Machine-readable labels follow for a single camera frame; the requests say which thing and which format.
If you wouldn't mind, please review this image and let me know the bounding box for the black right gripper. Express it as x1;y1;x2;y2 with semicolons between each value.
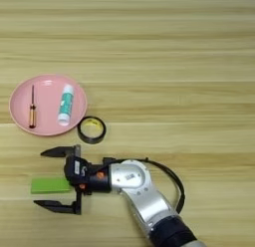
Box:
33;143;114;216

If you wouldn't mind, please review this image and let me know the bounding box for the green rectangular block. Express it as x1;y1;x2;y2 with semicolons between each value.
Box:
30;176;74;195

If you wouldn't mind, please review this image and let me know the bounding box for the black box white label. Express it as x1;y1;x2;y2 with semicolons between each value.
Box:
64;154;91;187

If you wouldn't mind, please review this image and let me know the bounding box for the black tape roll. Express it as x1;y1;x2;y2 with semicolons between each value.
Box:
77;116;108;145

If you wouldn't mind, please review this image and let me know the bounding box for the white green glue stick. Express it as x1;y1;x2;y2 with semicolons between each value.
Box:
57;83;75;127

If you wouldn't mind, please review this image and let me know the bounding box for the pink round plate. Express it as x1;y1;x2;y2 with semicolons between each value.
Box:
8;74;89;137

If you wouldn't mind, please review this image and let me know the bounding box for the small orange-handled screwdriver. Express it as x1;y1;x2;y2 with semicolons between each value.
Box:
28;84;37;129

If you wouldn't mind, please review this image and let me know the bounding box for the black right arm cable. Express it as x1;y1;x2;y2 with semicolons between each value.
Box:
102;155;186;215

